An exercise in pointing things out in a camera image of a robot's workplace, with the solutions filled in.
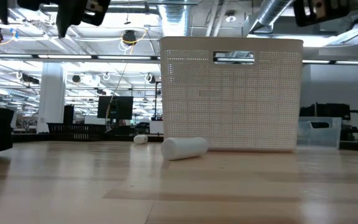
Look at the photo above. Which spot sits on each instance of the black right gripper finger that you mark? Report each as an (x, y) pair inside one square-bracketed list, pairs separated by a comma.
[(319, 11)]

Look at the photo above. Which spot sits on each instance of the white building column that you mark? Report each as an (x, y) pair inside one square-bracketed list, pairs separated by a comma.
[(51, 99)]

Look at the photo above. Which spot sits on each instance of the silver ventilation duct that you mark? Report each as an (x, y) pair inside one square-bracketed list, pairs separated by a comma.
[(269, 14)]

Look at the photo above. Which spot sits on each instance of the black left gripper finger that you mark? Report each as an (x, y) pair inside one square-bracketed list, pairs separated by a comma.
[(96, 11), (70, 15)]

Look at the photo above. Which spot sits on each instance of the white plastic pill bottle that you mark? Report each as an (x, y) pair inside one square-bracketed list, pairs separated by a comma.
[(183, 148)]

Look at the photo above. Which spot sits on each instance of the white perforated plastic basket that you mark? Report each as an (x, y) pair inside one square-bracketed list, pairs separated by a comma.
[(232, 102)]

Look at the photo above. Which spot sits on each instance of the ribbed silver flexible duct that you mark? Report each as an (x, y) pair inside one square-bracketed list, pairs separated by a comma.
[(172, 20)]

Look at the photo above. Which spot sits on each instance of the clear plastic storage bin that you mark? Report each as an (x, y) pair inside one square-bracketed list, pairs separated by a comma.
[(320, 132)]

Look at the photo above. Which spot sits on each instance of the black equipment with bracket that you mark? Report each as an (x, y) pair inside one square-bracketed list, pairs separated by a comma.
[(328, 110)]

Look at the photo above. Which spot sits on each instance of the small white pill bottle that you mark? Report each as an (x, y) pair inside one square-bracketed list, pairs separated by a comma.
[(140, 139)]

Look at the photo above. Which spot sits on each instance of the black upright speaker box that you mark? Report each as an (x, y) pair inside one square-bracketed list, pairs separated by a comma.
[(68, 114)]

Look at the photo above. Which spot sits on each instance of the black computer monitor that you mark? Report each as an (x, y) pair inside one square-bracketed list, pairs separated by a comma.
[(120, 107)]

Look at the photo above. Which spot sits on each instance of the black lattice crate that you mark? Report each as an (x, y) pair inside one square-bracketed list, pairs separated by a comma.
[(73, 130)]

